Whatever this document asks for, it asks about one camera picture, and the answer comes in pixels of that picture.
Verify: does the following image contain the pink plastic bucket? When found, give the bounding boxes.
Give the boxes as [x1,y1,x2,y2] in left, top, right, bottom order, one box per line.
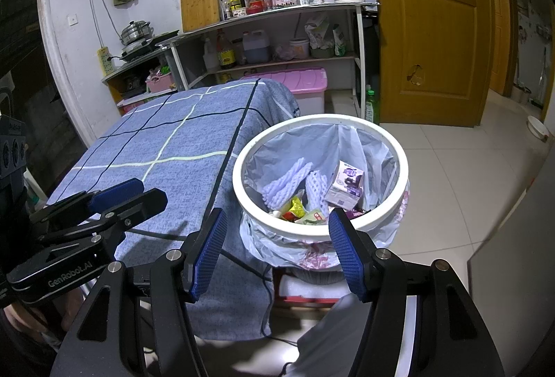
[290,38,310,59]

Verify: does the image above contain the white green printed paper bag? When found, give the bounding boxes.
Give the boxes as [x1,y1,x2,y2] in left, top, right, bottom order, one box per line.
[297,208,329,227]

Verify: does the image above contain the red white stool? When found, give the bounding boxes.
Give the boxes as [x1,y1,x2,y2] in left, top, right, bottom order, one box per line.
[273,266,350,309]

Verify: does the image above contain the dark liquid plastic jug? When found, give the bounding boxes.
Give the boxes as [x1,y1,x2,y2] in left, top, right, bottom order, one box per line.
[242,30,272,65]

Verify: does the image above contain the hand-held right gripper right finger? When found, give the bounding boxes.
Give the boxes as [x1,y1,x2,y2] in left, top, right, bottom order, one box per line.
[328,208,506,377]

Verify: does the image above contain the green plastic bottle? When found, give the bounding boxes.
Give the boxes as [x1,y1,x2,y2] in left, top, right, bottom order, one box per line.
[363,86,376,122]

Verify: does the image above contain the wooden door frame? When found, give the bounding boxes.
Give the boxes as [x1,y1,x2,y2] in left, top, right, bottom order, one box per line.
[483,0,521,98]

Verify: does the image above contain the clear plastic bottle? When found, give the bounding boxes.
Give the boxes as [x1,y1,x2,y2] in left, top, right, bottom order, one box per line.
[203,38,220,71]

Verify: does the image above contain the person's grey clothing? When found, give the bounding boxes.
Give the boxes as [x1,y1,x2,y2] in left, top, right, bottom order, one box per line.
[297,292,417,377]

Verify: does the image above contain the crumpled plastic bags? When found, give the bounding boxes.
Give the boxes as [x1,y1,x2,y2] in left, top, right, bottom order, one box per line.
[304,13,336,50]

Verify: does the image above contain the white floor bowl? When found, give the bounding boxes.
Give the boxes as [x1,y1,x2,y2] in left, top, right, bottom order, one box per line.
[527,115,550,141]

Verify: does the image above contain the wooden door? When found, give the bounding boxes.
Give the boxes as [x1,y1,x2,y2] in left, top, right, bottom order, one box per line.
[362,0,495,128]

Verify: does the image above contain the bamboo cutting board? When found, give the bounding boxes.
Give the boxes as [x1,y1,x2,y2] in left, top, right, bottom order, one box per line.
[179,0,221,33]

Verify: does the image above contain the purple printed box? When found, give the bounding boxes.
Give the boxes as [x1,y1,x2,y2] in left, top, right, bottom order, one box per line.
[324,160,366,208]

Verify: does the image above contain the small wooden shelf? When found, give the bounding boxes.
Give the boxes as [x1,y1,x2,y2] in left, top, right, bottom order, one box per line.
[102,48,178,115]

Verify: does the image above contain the person's left hand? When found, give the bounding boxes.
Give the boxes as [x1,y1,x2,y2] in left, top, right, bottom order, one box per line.
[5,286,88,349]

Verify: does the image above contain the metal topped shelf rack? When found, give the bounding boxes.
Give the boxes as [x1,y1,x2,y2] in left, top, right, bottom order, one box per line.
[167,2,380,120]

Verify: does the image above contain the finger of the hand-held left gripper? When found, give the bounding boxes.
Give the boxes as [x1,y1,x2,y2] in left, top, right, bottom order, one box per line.
[29,178,145,237]
[30,187,168,250]

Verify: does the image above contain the yellow snack packet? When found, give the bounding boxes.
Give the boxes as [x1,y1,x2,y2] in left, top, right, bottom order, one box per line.
[284,196,306,218]

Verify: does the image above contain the blue plaid blanket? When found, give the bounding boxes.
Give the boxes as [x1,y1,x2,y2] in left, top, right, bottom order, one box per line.
[45,79,301,339]

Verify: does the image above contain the grey wall cable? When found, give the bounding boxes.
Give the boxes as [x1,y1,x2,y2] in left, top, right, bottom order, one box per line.
[87,0,121,51]

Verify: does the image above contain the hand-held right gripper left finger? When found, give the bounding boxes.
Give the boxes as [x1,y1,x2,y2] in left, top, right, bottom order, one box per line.
[50,208,228,377]

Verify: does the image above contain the steel cooking pot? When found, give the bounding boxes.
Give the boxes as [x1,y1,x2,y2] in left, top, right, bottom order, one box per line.
[120,20,154,46]

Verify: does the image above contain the yellow label oil bottle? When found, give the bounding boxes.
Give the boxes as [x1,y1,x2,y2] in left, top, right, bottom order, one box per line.
[217,30,237,70]

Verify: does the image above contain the yellow green power strip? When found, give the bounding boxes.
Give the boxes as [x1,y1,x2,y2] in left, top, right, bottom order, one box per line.
[96,48,114,76]

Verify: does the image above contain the pink storage box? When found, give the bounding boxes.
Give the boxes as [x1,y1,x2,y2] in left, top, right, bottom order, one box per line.
[240,67,328,116]

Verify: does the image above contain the white foam fruit net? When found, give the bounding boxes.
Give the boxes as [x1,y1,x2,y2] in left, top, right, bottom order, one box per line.
[262,160,314,208]
[306,171,334,215]

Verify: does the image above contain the pink plastic basket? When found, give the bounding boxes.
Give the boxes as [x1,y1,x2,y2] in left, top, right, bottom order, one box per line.
[145,71,176,94]

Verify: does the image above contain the translucent plastic bin liner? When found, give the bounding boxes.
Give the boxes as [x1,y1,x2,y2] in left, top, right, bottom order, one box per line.
[238,121,410,274]

